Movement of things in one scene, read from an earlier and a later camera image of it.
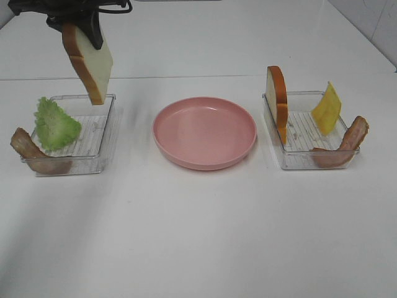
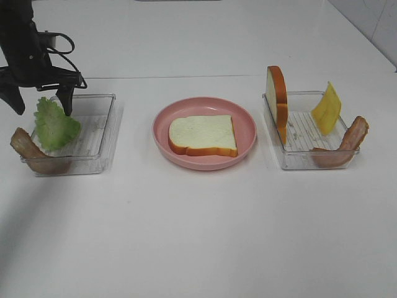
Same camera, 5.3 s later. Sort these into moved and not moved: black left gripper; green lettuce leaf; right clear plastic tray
Moved: black left gripper
Not moved: green lettuce leaf; right clear plastic tray
